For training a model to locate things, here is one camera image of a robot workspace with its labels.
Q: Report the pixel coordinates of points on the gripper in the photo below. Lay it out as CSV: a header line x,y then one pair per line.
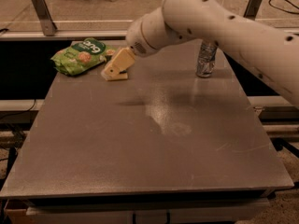
x,y
135,40

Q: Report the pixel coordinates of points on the green and yellow sponge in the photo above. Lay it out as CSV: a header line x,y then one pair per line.
x,y
120,77

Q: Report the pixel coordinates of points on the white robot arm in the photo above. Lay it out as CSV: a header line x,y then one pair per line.
x,y
268,53

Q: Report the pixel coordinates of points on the green rice chip bag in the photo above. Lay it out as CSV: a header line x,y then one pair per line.
x,y
82,56

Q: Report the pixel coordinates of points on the glass barrier panel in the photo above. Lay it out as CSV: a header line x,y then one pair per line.
x,y
20,15

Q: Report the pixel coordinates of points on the crushed silver soda can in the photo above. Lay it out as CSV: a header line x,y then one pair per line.
x,y
206,59

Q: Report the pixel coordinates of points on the cardboard box under table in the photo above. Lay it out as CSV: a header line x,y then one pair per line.
x,y
16,212

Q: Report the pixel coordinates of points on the left metal glass bracket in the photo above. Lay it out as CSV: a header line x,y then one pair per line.
x,y
48,26

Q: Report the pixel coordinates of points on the metal glass bracket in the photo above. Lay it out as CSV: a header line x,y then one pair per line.
x,y
48,26
252,9

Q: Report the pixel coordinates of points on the right metal glass bracket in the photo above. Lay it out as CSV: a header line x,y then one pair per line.
x,y
252,9

